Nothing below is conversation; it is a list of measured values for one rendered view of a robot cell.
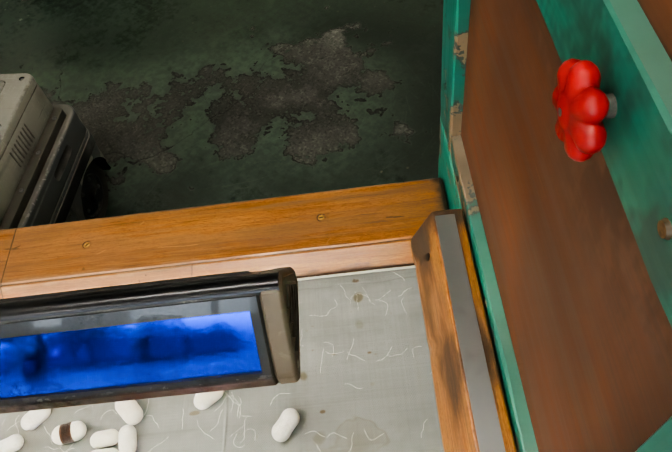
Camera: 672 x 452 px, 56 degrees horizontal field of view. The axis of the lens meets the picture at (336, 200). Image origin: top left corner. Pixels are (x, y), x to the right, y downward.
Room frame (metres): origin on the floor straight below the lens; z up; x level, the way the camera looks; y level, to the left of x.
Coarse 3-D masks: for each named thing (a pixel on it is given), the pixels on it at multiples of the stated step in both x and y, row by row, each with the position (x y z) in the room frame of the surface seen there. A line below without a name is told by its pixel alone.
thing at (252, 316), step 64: (0, 320) 0.20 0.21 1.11; (64, 320) 0.20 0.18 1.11; (128, 320) 0.19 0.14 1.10; (192, 320) 0.18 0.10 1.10; (256, 320) 0.18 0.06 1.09; (0, 384) 0.18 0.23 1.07; (64, 384) 0.17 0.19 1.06; (128, 384) 0.17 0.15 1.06; (192, 384) 0.16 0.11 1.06; (256, 384) 0.16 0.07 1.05
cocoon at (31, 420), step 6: (30, 414) 0.28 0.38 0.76; (36, 414) 0.28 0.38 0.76; (42, 414) 0.28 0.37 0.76; (48, 414) 0.29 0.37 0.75; (24, 420) 0.28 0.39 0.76; (30, 420) 0.28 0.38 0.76; (36, 420) 0.28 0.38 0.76; (42, 420) 0.28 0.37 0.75; (24, 426) 0.27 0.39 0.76; (30, 426) 0.27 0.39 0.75; (36, 426) 0.27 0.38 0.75
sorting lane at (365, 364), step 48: (336, 288) 0.38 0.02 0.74; (384, 288) 0.37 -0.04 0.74; (336, 336) 0.32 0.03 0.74; (384, 336) 0.31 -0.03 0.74; (288, 384) 0.27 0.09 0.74; (336, 384) 0.26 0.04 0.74; (384, 384) 0.25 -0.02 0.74; (432, 384) 0.24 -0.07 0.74; (0, 432) 0.28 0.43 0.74; (48, 432) 0.27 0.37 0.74; (144, 432) 0.25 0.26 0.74; (192, 432) 0.24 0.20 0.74; (240, 432) 0.23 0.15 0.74; (336, 432) 0.21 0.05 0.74; (384, 432) 0.20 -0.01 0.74; (432, 432) 0.19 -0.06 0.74
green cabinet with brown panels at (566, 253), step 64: (448, 0) 0.52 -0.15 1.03; (512, 0) 0.36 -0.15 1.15; (576, 0) 0.23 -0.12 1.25; (640, 0) 0.19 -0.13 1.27; (448, 64) 0.51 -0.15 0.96; (512, 64) 0.34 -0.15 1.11; (640, 64) 0.16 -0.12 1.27; (448, 128) 0.49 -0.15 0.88; (512, 128) 0.31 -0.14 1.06; (640, 128) 0.15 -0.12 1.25; (512, 192) 0.29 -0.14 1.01; (576, 192) 0.20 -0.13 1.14; (640, 192) 0.13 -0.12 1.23; (512, 256) 0.26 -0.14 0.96; (576, 256) 0.17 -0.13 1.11; (640, 256) 0.13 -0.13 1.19; (512, 320) 0.23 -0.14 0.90; (576, 320) 0.15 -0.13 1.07; (640, 320) 0.11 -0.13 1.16; (512, 384) 0.18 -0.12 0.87; (576, 384) 0.12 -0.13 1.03; (640, 384) 0.09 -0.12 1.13; (576, 448) 0.09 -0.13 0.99; (640, 448) 0.06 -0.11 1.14
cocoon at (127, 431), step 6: (126, 426) 0.25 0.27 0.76; (132, 426) 0.25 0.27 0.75; (120, 432) 0.25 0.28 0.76; (126, 432) 0.24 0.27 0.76; (132, 432) 0.24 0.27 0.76; (120, 438) 0.24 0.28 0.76; (126, 438) 0.24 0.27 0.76; (132, 438) 0.24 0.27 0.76; (120, 444) 0.23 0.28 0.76; (126, 444) 0.23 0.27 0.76; (132, 444) 0.23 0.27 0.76; (120, 450) 0.23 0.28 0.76; (126, 450) 0.23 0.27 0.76; (132, 450) 0.23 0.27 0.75
